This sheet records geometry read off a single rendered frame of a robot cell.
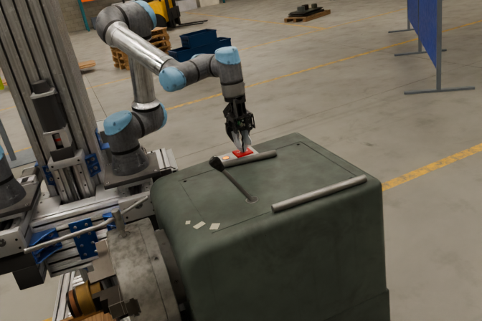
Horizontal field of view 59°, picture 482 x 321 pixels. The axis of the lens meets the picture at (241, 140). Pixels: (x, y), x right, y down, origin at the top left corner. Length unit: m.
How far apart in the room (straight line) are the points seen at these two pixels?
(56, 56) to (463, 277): 2.43
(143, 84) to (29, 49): 0.46
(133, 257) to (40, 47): 0.99
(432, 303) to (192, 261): 1.84
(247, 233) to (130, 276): 0.32
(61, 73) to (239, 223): 1.06
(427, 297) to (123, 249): 1.92
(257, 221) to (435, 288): 1.82
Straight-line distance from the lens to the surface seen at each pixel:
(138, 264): 1.19
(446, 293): 2.78
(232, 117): 1.40
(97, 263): 1.34
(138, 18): 1.66
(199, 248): 1.08
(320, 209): 1.17
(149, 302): 1.20
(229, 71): 1.36
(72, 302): 1.32
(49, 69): 1.90
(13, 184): 1.89
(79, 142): 1.95
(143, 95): 1.77
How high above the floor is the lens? 1.87
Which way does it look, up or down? 22 degrees down
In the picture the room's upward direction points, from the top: 10 degrees counter-clockwise
